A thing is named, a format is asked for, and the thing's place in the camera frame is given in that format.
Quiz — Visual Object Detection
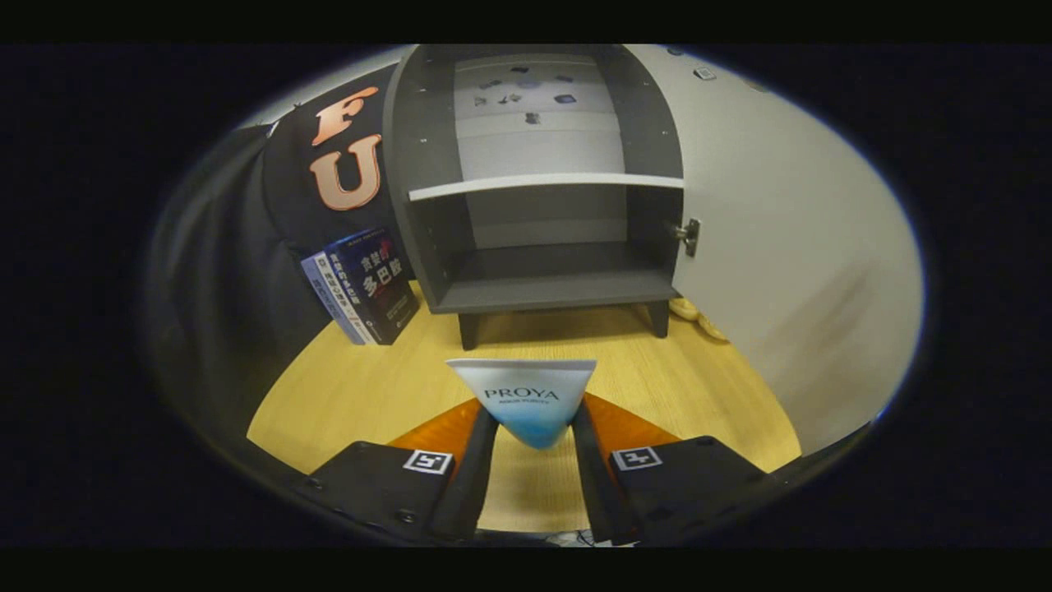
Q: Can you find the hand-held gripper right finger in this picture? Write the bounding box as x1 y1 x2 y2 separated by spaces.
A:
570 393 780 547

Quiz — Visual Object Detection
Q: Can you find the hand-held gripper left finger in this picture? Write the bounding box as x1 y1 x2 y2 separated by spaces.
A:
307 398 501 545

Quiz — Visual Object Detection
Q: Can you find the white blue cosmetic tube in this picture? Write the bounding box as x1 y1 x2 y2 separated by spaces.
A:
445 358 598 451

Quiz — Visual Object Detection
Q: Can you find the white cabinet door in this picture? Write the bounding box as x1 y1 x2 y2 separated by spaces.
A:
625 44 925 457

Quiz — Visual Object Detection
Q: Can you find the yellow plush toy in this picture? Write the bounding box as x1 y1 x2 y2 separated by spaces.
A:
667 298 731 343

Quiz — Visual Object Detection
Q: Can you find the dark blue book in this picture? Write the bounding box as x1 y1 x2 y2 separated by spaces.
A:
323 228 420 345

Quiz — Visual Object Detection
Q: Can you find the pale blue book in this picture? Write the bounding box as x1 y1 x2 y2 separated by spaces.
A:
311 249 369 346
300 255 356 346

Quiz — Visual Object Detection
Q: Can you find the black backdrop cloth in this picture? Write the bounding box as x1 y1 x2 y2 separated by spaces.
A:
148 66 412 461

